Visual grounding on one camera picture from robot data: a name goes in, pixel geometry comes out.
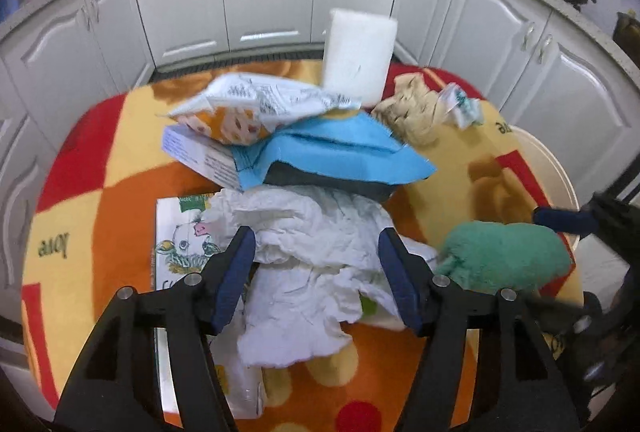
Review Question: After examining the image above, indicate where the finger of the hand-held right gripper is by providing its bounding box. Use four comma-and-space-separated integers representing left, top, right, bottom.
520, 293, 588, 315
531, 206, 600, 237

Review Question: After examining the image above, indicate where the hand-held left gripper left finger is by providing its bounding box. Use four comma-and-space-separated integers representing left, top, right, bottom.
52, 226, 257, 432

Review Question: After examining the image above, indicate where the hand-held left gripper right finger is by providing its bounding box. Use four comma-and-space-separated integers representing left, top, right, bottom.
377, 227, 581, 432

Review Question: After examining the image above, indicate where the white tissue paper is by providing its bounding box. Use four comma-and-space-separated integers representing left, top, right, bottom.
205, 187, 441, 369

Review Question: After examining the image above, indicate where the green plush cloth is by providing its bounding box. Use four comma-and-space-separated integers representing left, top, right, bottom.
434, 220, 574, 293

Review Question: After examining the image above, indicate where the white and purple carton box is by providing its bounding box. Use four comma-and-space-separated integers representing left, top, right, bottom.
161, 124, 242, 191

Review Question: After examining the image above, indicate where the white foam block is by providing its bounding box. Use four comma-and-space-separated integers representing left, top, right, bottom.
321, 8, 399, 106

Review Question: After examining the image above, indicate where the cream round table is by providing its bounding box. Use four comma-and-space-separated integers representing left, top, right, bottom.
510, 126, 585, 307

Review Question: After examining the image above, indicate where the illustrated tissue pack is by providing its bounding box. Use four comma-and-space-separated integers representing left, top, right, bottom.
149, 193, 267, 419

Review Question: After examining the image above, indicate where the small white and green wrapper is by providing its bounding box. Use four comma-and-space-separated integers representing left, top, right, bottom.
439, 82, 484, 129

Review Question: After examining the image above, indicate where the orange red yellow printed blanket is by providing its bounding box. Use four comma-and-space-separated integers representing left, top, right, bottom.
20, 56, 583, 432

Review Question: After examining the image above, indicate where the crumpled beige paper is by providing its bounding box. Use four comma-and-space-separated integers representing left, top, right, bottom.
371, 73, 447, 149

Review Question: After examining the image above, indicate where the white and orange snack packet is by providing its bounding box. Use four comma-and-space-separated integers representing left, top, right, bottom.
156, 73, 364, 147

